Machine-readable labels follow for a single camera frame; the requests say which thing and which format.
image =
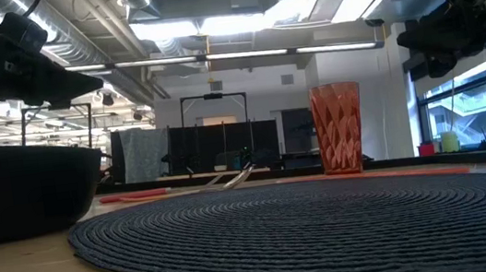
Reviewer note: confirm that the black bowl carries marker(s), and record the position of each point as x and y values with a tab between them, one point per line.
22	191

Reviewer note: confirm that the black robot station frame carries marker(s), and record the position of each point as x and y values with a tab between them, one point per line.
212	96

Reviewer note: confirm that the round spiral ceiling duct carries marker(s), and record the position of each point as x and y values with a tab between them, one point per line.
69	41

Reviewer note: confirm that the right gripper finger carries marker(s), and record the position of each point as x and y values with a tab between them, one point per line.
426	37

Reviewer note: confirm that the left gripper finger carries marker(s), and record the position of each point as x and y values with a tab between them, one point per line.
69	85

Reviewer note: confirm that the long ceiling light bar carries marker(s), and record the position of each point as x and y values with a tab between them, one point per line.
242	54

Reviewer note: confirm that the black curtain partition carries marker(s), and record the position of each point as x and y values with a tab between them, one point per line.
207	147

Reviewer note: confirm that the light green cup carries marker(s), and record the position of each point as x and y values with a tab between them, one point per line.
449	141

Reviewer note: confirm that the orange faceted plastic tumbler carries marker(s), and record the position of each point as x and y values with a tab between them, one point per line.
339	129

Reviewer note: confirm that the round dark woven placemat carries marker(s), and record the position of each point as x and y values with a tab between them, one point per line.
306	235

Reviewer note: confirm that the red cup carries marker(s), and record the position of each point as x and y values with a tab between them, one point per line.
426	150

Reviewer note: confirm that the window wall with black frames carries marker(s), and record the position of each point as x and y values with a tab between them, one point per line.
471	103

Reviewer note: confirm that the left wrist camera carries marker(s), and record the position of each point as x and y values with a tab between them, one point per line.
23	33

